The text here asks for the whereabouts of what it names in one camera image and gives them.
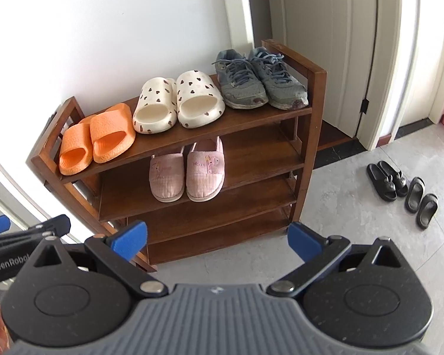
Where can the white panel door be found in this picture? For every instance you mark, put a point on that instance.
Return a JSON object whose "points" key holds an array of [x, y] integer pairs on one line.
{"points": [[429, 63], [325, 44]]}

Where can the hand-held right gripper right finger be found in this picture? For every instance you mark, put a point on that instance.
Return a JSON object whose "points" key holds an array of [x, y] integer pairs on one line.
{"points": [[303, 238]]}

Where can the dark grey rubber slipper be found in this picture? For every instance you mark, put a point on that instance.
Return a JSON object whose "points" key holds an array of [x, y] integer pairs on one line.
{"points": [[427, 212], [414, 196]]}

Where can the brown wooden shoe rack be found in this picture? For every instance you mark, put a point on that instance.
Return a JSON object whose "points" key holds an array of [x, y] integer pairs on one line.
{"points": [[244, 155]]}

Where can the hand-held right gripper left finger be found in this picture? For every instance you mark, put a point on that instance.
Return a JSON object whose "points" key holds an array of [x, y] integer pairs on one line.
{"points": [[133, 235]]}

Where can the black slipper with ornament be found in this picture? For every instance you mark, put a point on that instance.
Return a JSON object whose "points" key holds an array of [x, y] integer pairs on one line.
{"points": [[396, 181], [383, 186]]}

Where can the pink fabric house slipper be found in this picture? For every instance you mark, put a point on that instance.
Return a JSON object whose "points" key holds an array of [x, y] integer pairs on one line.
{"points": [[205, 173], [166, 177]]}

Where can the orange rubber slipper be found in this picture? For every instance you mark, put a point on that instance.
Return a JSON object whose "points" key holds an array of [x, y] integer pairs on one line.
{"points": [[74, 144], [113, 129]]}

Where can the black door hinge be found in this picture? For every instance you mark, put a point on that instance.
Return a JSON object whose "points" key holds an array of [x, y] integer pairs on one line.
{"points": [[364, 105]]}

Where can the grey lace-up sneaker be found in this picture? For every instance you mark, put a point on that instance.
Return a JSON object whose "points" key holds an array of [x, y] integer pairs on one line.
{"points": [[281, 81], [240, 85]]}

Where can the cream slipper with red hearts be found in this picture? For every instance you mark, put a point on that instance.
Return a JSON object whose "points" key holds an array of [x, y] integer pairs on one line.
{"points": [[199, 88], [155, 96]]}

